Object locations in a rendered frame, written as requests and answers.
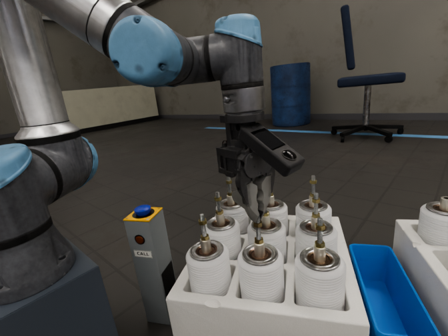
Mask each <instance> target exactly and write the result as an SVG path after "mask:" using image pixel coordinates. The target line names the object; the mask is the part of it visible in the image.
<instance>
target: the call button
mask: <svg viewBox="0 0 448 336"><path fill-rule="evenodd" d="M150 210H151V206H150V205H140V206H138V207H136V208H135V209H134V212H135V214H137V216H144V215H147V214H149V213H150Z"/></svg>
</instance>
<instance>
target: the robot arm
mask: <svg viewBox="0 0 448 336"><path fill-rule="evenodd" d="M41 12H42V13H43V14H44V15H46V16H48V17H49V18H50V19H52V20H54V21H55V22H56V23H58V24H60V26H62V27H64V28H65V29H66V30H68V31H70V32H71V33H72V34H74V35H76V36H77V37H78V38H80V39H81V40H83V41H84V42H86V43H87V44H89V45H90V46H92V47H93V48H94V49H96V50H98V51H99V52H100V53H102V54H104V55H105V56H106V57H108V58H110V59H111V61H112V63H113V64H114V66H115V68H116V70H117V71H118V72H119V73H120V74H121V75H122V76H123V77H124V78H125V79H126V80H128V81H130V82H132V83H136V84H138V85H143V86H146V87H176V86H178V85H188V84H194V83H206V82H212V81H220V83H221V90H222V98H223V111H224V112H225V113H227V114H226V115H220V116H219V117H220V123H225V129H226V136H227V140H225V141H226V143H223V142H224V141H223V142H222V146H220V147H216V152H217V163H218V169H219V173H222V174H225V176H227V177H231V178H233V177H236V178H235V184H236V188H237V190H236V191H234V192H232V199H233V200H234V202H236V203H237V204H238V205H240V206H241V207H242V208H244V209H245V212H246V213H247V215H248V217H249V218H250V219H251V220H252V221H253V222H255V223H256V222H257V220H258V218H259V217H260V219H262V217H263V215H264V213H265V211H266V208H267V206H268V204H269V200H270V197H271V194H272V192H273V186H274V182H275V170H276V171H277V172H278V173H279V174H281V175H282V176H283V177H287V176H288V175H290V174H292V173H294V172H296V171H298V170H300V168H301V167H302V166H303V164H304V162H305V158H304V157H302V156H301V155H300V154H298V152H296V151H295V150H294V149H292V148H291V147H290V146H288V145H287V144H286V143H284V142H283V141H282V140H280V138H278V137H277V136H275V135H274V134H273V133H272V132H270V131H269V130H268V129H266V128H265V127H264V126H262V125H261V124H260V123H256V121H260V120H263V119H264V118H265V114H264V111H262V110H264V108H265V90H264V84H263V56H262V48H263V44H262V41H261V28H260V22H259V20H258V18H256V16H254V15H251V14H246V13H240V14H233V15H228V16H226V17H221V18H219V19H218V20H216V22H215V30H214V33H213V34H209V35H202V36H196V37H184V36H182V35H180V34H179V33H177V32H176V31H174V30H172V29H171V28H170V27H168V26H167V25H166V24H164V23H163V22H162V21H160V20H158V19H156V18H154V17H153V16H152V15H150V14H148V12H146V11H144V10H143V9H141V8H140V7H138V6H136V4H134V3H133V2H131V1H130V0H0V65H1V68H2V71H3V74H4V77H5V80H6V83H7V87H8V90H9V93H10V96H11V99H12V102H13V106H14V108H15V112H16V114H17V118H18V120H19V124H20V127H21V128H20V130H19V132H18V133H17V134H16V136H15V137H14V139H15V142H16V143H12V144H6V145H0V305H7V304H10V303H15V302H18V301H21V300H24V299H26V298H28V297H31V296H33V295H36V294H38V293H40V292H42V291H43V290H45V289H46V288H48V287H50V286H52V285H53V284H54V283H56V282H58V280H60V279H61V278H62V277H64V276H65V275H66V274H67V273H68V272H69V270H70V269H71V268H72V266H73V265H74V263H75V254H74V251H73V248H72V246H71V244H70V243H69V242H68V241H67V240H66V238H64V236H63V235H62V234H61V233H60V232H59V230H58V229H57V228H56V227H55V226H54V224H53V221H52V218H51V215H50V212H49V209H48V205H50V204H52V203H53V202H55V201H56V200H58V199H60V198H62V197H63V196H65V195H67V194H68V193H70V192H72V191H75V190H77V189H79V188H81V187H82V186H84V184H86V182H88V181H90V180H91V179H92V178H93V176H94V175H95V173H96V171H97V167H98V156H97V152H96V150H95V148H94V146H93V145H92V143H89V142H88V140H87V139H86V138H84V137H82V136H81V132H80V128H78V127H77V126H76V125H74V124H72V123H71V122H70V120H69V117H68V114H67V110H66V106H65V102H64V99H63V94H62V92H61V87H60V84H59V80H58V76H57V72H56V69H55V64H54V61H53V57H52V54H51V49H50V46H49V42H48V38H47V34H46V31H45V26H44V23H43V19H42V16H41ZM219 158H220V160H219ZM220 164H221V166H220ZM251 181H252V182H253V183H251Z"/></svg>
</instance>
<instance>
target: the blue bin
mask: <svg viewBox="0 0 448 336"><path fill-rule="evenodd" d="M349 252H350V255H351V262H352V266H353V270H354V272H355V277H356V280H357V283H358V286H359V290H360V293H361V297H362V300H363V304H364V307H365V311H366V314H367V318H368V321H369V325H370V329H369V336H441V334H440V332H439V331H438V329H437V328H436V326H435V324H434V322H433V320H432V318H431V317H430V315H429V313H428V312H427V310H426V308H425V306H424V304H423V302H422V301H421V299H420V297H419V296H418V294H417V292H416V290H415V288H414V286H413V285H412V283H411V282H410V280H409V278H408V276H407V274H406V272H405V271H404V269H403V267H402V265H401V264H400V262H399V260H398V258H397V256H396V255H395V253H394V251H393V250H392V248H390V247H389V246H386V245H366V244H350V246H349Z"/></svg>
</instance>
